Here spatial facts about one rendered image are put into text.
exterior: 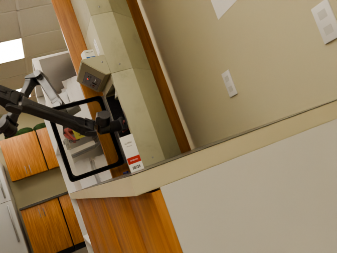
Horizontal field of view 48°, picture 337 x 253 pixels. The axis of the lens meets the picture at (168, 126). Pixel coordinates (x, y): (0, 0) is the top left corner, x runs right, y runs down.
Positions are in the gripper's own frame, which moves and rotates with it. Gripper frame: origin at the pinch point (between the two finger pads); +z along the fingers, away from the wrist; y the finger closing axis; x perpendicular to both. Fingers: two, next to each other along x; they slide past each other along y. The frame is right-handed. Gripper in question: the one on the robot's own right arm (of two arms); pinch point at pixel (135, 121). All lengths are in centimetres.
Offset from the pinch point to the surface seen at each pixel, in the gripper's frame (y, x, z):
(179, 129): 17.7, 7.3, 30.6
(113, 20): -18, -49, -4
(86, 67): -13.2, -28.7, -21.3
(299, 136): -122, 29, -4
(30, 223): 487, 54, -59
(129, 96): -17.5, -9.7, -5.4
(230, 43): -58, -15, 30
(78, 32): 20, -60, -13
